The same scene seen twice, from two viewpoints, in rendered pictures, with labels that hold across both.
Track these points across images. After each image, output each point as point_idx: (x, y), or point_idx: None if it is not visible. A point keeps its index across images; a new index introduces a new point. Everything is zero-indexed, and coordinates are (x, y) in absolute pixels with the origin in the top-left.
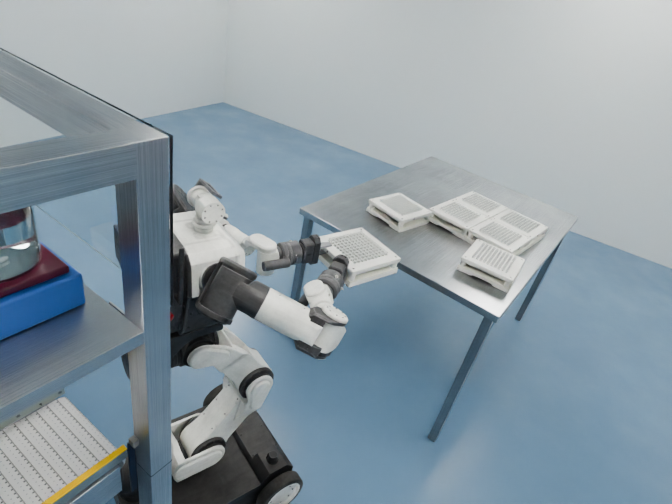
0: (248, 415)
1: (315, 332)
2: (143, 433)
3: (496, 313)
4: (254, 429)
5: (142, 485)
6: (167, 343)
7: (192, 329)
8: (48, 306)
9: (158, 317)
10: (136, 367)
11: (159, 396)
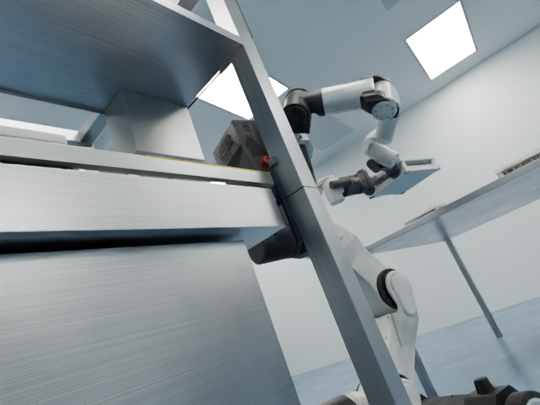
0: (430, 400)
1: (369, 80)
2: (275, 138)
3: None
4: (446, 400)
5: (304, 224)
6: (260, 60)
7: None
8: None
9: (246, 36)
10: (246, 77)
11: (272, 99)
